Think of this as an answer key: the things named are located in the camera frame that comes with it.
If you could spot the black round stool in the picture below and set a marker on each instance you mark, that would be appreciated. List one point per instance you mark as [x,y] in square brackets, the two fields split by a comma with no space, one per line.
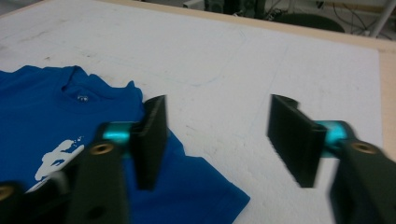
[311,22]

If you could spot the blue T-shirt with white print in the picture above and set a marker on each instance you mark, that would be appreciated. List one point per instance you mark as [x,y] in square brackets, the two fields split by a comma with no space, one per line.
[37,124]

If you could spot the black computer tower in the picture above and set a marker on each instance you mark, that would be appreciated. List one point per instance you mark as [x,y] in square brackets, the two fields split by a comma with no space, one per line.
[218,6]

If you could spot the white foam mat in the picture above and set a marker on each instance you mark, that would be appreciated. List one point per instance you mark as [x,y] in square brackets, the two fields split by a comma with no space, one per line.
[218,62]

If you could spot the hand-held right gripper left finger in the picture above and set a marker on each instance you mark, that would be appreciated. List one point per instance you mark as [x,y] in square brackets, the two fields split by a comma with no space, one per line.
[99,174]

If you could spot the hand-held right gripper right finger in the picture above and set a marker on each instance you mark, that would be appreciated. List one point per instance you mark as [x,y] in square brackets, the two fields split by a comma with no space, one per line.
[295,140]

